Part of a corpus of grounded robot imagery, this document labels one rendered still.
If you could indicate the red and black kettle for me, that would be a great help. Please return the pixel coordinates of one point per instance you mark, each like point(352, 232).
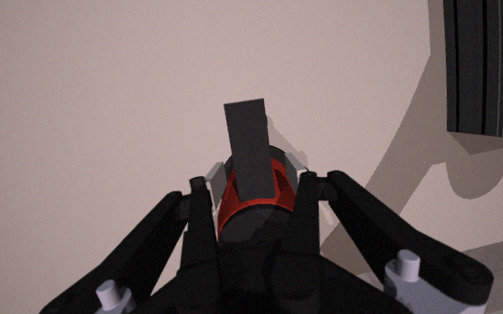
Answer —
point(262, 211)

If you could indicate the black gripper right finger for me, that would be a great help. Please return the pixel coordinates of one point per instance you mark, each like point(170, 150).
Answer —
point(424, 274)

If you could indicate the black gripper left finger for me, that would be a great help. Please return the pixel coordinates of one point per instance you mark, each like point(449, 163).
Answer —
point(128, 275)

